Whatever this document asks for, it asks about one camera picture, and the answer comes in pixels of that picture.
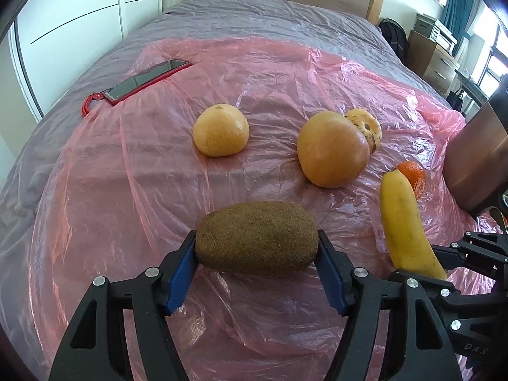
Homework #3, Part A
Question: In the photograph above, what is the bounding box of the red phone wrist strap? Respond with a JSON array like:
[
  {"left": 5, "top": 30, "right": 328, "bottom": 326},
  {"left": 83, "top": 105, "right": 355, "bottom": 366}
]
[{"left": 81, "top": 92, "right": 108, "bottom": 117}]

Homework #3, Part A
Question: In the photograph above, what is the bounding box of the brown kiwi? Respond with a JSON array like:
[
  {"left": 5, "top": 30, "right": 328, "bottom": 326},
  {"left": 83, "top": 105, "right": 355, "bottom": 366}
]
[{"left": 194, "top": 201, "right": 320, "bottom": 276}]

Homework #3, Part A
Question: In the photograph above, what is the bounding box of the white wardrobe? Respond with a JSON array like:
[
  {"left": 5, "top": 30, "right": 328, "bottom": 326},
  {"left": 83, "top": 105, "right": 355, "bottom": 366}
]
[{"left": 8, "top": 0, "right": 165, "bottom": 124}]

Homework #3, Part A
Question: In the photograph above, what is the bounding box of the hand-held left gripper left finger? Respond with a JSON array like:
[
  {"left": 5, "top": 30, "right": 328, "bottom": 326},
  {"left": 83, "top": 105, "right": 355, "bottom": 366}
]
[{"left": 48, "top": 229, "right": 198, "bottom": 381}]

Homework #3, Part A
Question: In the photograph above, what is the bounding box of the black backpack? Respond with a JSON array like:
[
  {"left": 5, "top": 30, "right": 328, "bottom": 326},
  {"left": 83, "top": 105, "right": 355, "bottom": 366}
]
[{"left": 378, "top": 18, "right": 409, "bottom": 64}]

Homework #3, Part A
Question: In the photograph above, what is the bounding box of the wooden dresser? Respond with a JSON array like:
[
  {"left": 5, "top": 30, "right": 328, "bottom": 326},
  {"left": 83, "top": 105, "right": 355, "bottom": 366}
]
[{"left": 407, "top": 30, "right": 461, "bottom": 95}]

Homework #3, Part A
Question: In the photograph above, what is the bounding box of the small striped yellow squash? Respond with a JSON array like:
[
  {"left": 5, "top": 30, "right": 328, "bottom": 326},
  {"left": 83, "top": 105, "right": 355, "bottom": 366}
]
[{"left": 344, "top": 108, "right": 382, "bottom": 155}]

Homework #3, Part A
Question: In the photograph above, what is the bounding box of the teal curtain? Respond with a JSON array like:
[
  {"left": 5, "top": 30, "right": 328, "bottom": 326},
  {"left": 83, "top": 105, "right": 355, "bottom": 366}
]
[{"left": 440, "top": 0, "right": 483, "bottom": 60}]

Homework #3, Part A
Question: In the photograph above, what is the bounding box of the large orange-yellow apple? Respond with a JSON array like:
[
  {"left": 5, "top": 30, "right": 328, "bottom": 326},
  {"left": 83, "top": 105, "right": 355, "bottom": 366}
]
[{"left": 297, "top": 111, "right": 370, "bottom": 188}]

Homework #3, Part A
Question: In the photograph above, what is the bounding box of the yellow citrus fruit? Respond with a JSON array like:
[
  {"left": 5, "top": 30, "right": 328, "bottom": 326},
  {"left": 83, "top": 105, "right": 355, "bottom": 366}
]
[{"left": 193, "top": 104, "right": 250, "bottom": 157}]

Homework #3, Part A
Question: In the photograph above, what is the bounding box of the yellow banana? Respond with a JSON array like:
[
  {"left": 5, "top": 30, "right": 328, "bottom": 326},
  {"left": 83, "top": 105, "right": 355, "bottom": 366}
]
[{"left": 380, "top": 169, "right": 448, "bottom": 280}]

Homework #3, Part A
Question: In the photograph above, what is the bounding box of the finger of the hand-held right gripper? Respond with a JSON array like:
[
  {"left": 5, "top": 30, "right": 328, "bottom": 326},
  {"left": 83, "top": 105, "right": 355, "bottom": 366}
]
[
  {"left": 432, "top": 230, "right": 508, "bottom": 272},
  {"left": 389, "top": 271, "right": 497, "bottom": 318}
]

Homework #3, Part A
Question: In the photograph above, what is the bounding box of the cluttered desk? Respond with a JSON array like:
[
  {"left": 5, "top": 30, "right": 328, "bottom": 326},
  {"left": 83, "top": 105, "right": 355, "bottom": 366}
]
[{"left": 454, "top": 69, "right": 489, "bottom": 112}]

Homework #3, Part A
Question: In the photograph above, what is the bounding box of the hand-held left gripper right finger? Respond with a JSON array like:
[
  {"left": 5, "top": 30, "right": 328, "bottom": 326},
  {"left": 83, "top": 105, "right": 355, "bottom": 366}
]
[{"left": 316, "top": 229, "right": 463, "bottom": 381}]

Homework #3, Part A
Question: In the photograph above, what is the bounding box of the black and copper electric kettle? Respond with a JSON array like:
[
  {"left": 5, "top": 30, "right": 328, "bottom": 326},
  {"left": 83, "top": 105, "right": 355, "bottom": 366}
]
[{"left": 442, "top": 85, "right": 508, "bottom": 233}]

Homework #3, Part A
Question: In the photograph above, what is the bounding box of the orange tangerine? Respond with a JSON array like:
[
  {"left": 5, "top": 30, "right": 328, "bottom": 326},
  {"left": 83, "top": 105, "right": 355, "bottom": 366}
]
[{"left": 397, "top": 161, "right": 426, "bottom": 200}]

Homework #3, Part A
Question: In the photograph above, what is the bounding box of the smartphone in red case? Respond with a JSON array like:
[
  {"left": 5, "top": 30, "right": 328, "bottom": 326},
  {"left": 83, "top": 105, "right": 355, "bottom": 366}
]
[{"left": 104, "top": 59, "right": 190, "bottom": 106}]

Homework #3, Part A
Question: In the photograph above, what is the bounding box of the white printer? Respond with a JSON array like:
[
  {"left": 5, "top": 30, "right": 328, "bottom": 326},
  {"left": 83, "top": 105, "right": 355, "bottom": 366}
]
[{"left": 413, "top": 13, "right": 458, "bottom": 52}]

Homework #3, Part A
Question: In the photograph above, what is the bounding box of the pink plastic sheet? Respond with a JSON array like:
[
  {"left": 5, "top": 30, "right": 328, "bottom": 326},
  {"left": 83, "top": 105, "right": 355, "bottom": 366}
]
[{"left": 30, "top": 36, "right": 508, "bottom": 381}]

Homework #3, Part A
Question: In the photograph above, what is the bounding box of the large window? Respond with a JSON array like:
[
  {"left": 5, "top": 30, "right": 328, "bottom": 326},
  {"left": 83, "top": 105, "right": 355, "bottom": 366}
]
[{"left": 474, "top": 8, "right": 508, "bottom": 92}]

